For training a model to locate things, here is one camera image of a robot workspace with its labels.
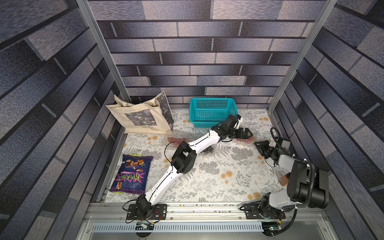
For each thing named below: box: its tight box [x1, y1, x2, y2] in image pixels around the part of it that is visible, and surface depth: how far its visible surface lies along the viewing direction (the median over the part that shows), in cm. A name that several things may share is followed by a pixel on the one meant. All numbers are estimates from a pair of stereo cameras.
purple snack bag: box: [109, 154, 154, 195], surface depth 83 cm
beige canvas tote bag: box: [105, 91, 174, 134], surface depth 94 cm
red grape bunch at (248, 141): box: [236, 136, 256, 144], surface depth 97 cm
